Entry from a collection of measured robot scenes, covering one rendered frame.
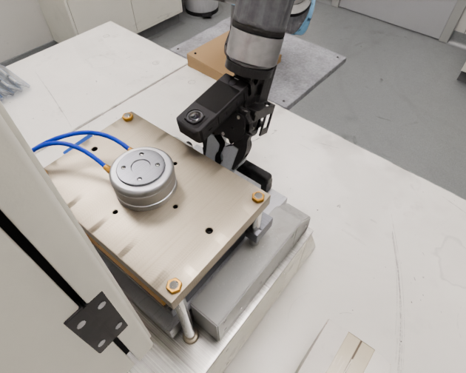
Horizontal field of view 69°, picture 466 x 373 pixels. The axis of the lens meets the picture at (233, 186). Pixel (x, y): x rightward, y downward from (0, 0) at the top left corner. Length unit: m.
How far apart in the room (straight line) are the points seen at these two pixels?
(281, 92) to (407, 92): 1.67
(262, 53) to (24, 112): 0.96
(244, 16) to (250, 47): 0.04
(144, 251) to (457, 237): 0.76
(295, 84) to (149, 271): 0.99
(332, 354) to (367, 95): 2.17
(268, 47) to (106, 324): 0.38
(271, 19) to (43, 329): 0.41
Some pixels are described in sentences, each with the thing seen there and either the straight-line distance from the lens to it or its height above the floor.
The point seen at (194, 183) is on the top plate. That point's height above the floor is 1.11.
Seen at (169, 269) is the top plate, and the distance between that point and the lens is 0.39.
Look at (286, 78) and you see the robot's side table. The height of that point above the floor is 0.75.
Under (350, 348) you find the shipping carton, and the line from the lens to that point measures 0.67.
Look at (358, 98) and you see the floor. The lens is 2.59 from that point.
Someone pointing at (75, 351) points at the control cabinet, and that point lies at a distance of 0.23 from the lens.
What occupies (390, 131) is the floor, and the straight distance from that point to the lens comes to 2.40.
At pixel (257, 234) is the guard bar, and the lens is 0.48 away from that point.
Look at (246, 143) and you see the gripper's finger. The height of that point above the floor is 1.09.
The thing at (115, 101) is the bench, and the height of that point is 0.75.
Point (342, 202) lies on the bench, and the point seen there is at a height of 0.75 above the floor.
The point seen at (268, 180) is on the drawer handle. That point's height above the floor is 1.00.
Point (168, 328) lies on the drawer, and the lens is 0.52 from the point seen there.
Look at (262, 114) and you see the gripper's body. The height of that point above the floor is 1.11.
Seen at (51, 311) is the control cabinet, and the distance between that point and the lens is 0.19.
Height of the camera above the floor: 1.46
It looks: 51 degrees down
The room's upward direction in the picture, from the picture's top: straight up
